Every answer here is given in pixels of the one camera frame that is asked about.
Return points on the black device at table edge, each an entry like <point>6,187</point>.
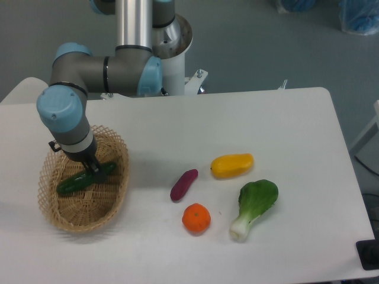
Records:
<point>368,254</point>

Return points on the blue plastic bag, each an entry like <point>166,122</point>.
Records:
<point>359,17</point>

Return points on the purple sweet potato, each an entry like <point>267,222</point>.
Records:
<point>183,184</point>

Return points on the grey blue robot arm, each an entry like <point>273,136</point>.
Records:
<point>76,72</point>

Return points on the yellow bell pepper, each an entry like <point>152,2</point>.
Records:
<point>231,165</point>

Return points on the woven wicker basket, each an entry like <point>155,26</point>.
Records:
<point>96,204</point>

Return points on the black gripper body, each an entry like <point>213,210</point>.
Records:
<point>79,148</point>

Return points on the dark green cucumber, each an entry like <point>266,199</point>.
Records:
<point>81,180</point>

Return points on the white chair back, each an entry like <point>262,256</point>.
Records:
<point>26,92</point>

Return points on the white side furniture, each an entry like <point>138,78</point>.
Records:
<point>366,134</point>

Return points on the orange tangerine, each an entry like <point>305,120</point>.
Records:
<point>196,218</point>

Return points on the green bok choy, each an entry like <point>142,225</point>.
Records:
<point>255,199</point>

